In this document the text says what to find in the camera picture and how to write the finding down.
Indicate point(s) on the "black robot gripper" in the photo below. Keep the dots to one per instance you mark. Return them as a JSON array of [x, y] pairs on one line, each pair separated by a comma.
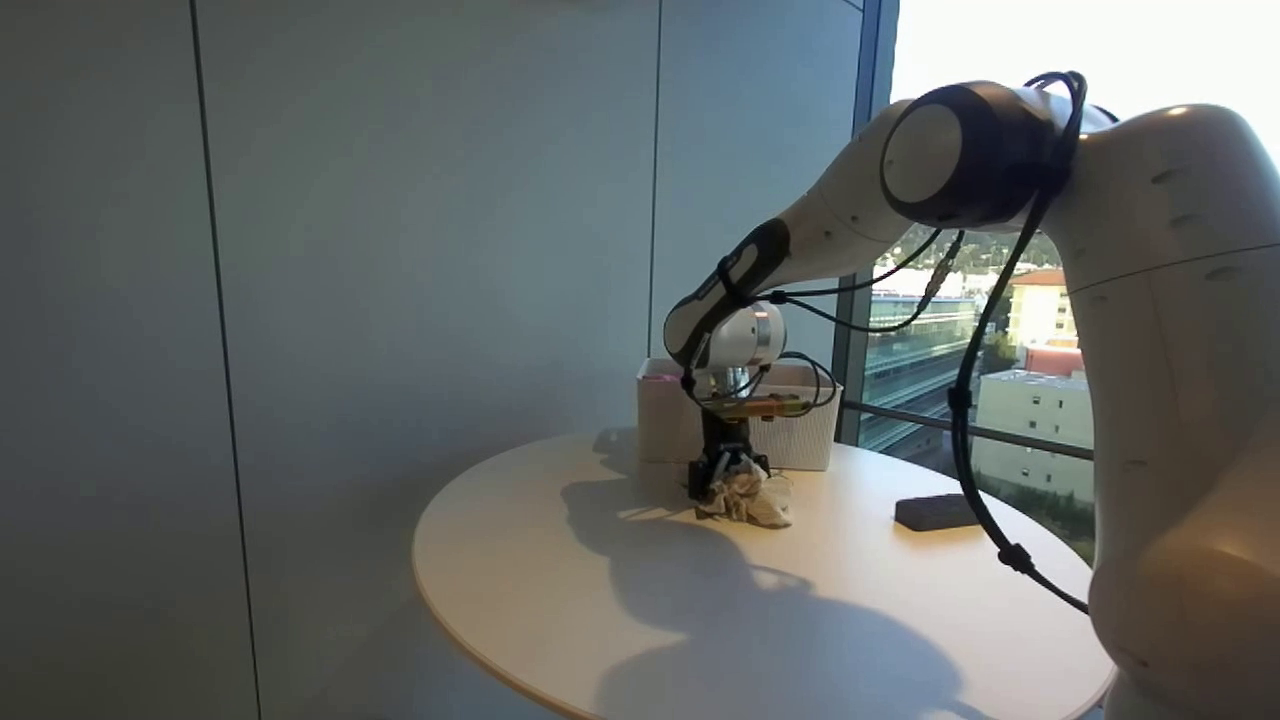
[[725, 467]]

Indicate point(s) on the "white towel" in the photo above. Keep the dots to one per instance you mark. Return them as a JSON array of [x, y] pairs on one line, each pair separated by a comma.
[[767, 508]]

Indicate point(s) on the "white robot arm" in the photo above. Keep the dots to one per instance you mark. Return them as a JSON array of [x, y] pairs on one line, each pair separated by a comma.
[[1170, 258]]

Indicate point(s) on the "white plastic storage bin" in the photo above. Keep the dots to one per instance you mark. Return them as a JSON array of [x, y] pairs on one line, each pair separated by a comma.
[[669, 423]]

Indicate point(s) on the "pink cloth in bin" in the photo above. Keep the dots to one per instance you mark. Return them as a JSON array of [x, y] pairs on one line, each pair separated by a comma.
[[658, 373]]

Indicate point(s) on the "black rectangular eraser block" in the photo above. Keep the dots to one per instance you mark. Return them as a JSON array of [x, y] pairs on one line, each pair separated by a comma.
[[931, 514]]

